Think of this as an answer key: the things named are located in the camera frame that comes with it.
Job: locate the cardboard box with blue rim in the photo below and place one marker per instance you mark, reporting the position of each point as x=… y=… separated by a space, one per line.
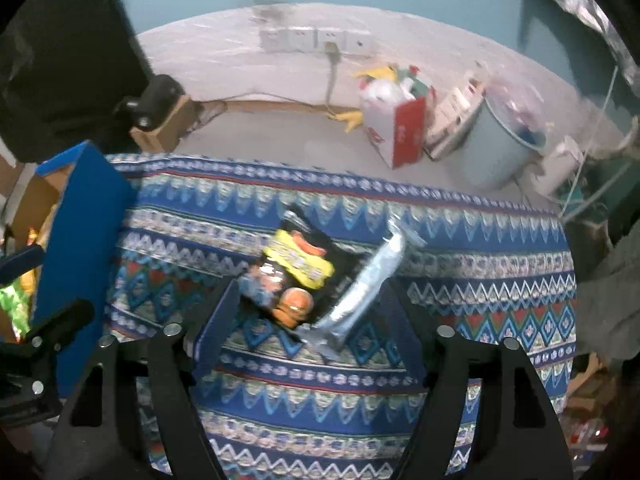
x=85 y=240

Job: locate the black round device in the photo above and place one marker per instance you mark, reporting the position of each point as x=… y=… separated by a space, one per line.
x=155 y=97

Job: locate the stack of white boxes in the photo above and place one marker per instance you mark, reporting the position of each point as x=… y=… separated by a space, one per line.
x=452 y=115

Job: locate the small brown cardboard box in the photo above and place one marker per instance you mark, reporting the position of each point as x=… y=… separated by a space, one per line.
x=167 y=127

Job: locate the pale blue bucket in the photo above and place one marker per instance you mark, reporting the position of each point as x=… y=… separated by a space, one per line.
x=500 y=145

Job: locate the silver snack packet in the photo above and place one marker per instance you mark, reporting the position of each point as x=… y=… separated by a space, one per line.
x=370 y=280

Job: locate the black snack packet yellow label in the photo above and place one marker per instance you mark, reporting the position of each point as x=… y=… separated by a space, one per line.
x=300 y=255

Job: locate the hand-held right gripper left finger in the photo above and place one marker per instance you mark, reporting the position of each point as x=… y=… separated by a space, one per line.
x=217 y=330

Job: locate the dark cloth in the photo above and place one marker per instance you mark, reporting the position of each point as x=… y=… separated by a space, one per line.
x=60 y=60

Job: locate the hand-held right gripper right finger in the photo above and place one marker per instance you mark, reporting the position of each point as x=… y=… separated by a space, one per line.
x=402 y=332

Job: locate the white wall socket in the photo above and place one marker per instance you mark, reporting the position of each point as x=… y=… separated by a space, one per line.
x=272 y=40
x=330 y=39
x=358 y=42
x=301 y=40

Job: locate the grey cloth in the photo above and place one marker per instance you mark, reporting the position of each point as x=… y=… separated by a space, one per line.
x=607 y=285

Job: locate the yellow plastic item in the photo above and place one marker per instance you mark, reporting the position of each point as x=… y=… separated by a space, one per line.
x=350 y=119

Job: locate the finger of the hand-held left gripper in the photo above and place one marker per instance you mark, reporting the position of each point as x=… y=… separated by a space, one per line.
x=62 y=322
x=20 y=262

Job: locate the blue patterned tablecloth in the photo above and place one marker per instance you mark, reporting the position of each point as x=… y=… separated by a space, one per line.
x=475 y=280

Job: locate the red and white carton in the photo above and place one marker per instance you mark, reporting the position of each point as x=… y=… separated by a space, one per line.
x=400 y=130

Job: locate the green snack packet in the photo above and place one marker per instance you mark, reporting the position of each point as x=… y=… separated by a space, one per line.
x=14 y=305

